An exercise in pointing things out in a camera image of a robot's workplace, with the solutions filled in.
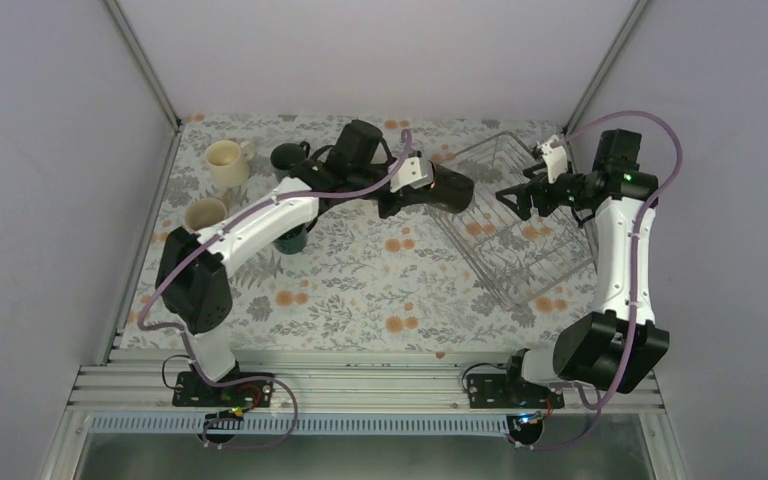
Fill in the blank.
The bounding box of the black speckled mug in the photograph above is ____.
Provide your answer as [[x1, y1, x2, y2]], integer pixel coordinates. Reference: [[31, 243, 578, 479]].
[[423, 163, 475, 214]]

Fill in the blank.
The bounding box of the dark green mug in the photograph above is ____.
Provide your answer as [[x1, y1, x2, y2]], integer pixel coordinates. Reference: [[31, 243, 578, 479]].
[[273, 224, 309, 255], [269, 141, 311, 181]]

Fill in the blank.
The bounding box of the cream ribbed mug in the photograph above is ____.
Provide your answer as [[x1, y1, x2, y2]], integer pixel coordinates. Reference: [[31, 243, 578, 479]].
[[205, 140, 258, 189]]

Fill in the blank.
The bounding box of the floral white mug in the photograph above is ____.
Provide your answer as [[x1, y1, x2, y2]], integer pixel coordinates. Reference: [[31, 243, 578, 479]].
[[182, 197, 228, 232]]

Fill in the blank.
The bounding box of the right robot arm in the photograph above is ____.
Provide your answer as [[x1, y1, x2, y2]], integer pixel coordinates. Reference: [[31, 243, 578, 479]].
[[496, 129, 670, 407]]

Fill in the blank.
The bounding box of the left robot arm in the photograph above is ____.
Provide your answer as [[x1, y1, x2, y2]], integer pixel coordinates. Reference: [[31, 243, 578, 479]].
[[151, 120, 434, 405]]

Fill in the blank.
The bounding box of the floral table mat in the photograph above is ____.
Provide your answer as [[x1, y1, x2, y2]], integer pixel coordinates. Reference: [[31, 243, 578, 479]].
[[118, 113, 597, 354]]

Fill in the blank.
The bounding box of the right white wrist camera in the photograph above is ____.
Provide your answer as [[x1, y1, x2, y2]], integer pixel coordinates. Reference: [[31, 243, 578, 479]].
[[534, 135, 570, 184]]

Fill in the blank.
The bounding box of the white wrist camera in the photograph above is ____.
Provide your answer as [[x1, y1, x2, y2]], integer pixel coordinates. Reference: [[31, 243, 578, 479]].
[[534, 135, 570, 184], [388, 156, 434, 193]]

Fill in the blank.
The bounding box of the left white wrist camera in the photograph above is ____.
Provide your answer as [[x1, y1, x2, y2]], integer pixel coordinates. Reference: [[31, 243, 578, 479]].
[[388, 156, 434, 193]]

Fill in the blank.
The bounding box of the wire dish rack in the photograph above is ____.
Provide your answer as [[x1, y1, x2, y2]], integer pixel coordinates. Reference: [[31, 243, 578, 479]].
[[431, 131, 596, 310]]

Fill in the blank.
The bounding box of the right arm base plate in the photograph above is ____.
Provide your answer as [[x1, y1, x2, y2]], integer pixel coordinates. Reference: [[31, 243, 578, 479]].
[[466, 373, 565, 410]]

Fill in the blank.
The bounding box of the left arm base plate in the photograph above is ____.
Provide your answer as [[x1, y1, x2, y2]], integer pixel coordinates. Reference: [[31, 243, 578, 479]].
[[171, 371, 274, 410]]

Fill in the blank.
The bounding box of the aluminium mounting rail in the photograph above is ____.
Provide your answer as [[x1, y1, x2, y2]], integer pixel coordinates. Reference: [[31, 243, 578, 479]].
[[65, 360, 664, 415]]

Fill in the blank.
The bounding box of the white slotted cable duct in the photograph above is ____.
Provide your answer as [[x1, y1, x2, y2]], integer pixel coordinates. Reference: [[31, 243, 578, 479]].
[[88, 412, 511, 437]]

